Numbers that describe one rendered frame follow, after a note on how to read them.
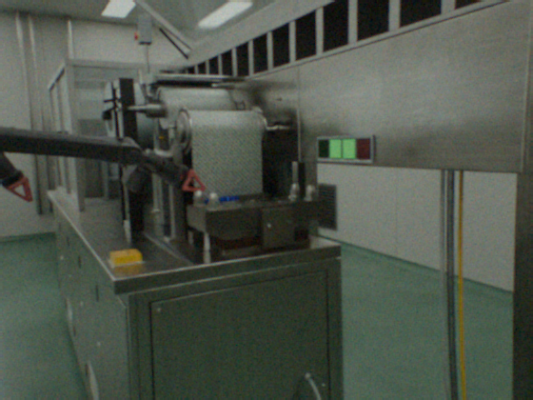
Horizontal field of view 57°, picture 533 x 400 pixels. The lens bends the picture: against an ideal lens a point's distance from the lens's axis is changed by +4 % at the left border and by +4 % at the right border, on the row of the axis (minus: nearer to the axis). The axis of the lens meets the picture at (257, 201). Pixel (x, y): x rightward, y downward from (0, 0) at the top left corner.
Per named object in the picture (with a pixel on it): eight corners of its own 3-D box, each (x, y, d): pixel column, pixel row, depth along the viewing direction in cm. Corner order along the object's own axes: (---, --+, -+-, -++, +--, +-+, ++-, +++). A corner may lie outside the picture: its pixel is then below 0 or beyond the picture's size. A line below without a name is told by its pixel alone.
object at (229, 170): (194, 205, 149) (191, 146, 147) (262, 199, 159) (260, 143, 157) (195, 206, 149) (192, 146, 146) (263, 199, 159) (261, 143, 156)
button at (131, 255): (109, 260, 133) (109, 251, 133) (136, 256, 136) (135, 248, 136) (114, 266, 127) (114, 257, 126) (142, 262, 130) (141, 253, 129)
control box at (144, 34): (133, 45, 199) (131, 18, 198) (150, 46, 201) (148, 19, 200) (135, 41, 192) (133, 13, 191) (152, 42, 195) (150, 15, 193)
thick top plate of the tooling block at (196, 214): (187, 225, 144) (186, 205, 143) (301, 211, 162) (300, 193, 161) (206, 233, 130) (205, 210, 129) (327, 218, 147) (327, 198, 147)
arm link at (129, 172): (132, 150, 131) (122, 137, 137) (110, 185, 133) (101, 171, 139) (167, 167, 139) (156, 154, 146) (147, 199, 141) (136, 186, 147)
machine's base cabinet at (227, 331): (60, 315, 351) (50, 195, 340) (151, 298, 380) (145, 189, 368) (140, 632, 127) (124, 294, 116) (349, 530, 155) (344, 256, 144)
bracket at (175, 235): (163, 240, 158) (157, 146, 154) (182, 237, 161) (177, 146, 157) (167, 243, 153) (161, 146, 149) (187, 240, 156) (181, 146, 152)
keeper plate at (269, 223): (261, 247, 138) (259, 209, 137) (290, 243, 142) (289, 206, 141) (265, 249, 136) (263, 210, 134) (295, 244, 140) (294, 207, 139)
